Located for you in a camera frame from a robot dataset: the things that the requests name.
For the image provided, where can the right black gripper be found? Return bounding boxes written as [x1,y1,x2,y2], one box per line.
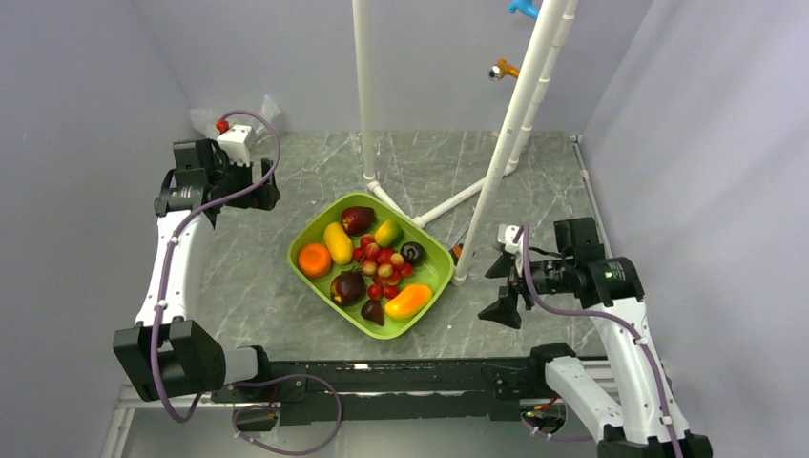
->
[478,249,573,327]

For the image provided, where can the dark red apple front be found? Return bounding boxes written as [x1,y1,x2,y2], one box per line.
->
[330,270,366,307]

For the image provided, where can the dark red apple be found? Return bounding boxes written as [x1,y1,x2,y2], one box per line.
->
[341,206,376,236]
[330,270,366,307]

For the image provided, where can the clear plastic bag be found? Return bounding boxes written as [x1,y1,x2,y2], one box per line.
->
[190,94,282,139]

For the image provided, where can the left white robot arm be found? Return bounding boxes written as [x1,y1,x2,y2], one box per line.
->
[113,128,280,402]

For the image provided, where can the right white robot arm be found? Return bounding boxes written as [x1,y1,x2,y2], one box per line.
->
[478,218,714,457]

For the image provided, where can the orange yellow fake mango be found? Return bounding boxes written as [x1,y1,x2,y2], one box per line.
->
[384,283,433,321]

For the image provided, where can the orange fake fruit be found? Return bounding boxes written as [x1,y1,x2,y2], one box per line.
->
[298,243,332,280]

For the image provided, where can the green yellow fake mango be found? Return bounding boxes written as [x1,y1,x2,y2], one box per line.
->
[374,219,403,248]

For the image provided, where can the dark purple mangosteen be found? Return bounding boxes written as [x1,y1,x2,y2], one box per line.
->
[399,241,426,267]

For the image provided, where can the red grape bunch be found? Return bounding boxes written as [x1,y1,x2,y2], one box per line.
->
[352,234,414,301]

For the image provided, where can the dark red apple back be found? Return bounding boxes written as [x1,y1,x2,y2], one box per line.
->
[341,206,376,236]

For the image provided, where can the small dark red fig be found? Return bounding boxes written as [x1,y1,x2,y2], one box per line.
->
[361,300,384,326]

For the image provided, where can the orange hook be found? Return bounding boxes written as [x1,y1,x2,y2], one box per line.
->
[487,58,520,81]

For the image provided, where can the blue hook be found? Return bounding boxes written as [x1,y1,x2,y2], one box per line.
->
[508,0,540,20]

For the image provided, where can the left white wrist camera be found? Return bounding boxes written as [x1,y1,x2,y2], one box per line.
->
[216,124,256,167]

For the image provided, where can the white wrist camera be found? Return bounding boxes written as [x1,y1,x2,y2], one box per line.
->
[497,224,523,255]
[216,124,256,167]

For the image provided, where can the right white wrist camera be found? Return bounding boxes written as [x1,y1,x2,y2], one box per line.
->
[497,224,523,255]

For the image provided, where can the orange handled tool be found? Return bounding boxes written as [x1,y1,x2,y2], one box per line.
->
[446,219,471,264]

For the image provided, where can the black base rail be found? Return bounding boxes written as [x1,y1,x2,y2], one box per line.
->
[212,356,554,426]

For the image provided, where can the white pvc pipe frame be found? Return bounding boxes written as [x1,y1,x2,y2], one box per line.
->
[351,0,578,285]

